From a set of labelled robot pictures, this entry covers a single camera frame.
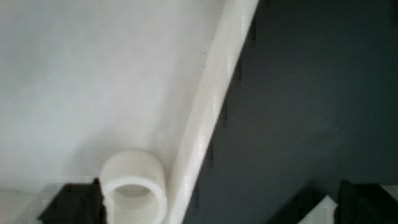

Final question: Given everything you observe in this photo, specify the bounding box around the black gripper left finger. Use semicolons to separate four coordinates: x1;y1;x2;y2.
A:
36;179;106;224

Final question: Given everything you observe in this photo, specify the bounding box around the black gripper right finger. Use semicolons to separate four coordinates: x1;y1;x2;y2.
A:
337;180;398;224

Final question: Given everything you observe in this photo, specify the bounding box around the white square tabletop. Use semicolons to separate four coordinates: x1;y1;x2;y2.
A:
0;0;259;224

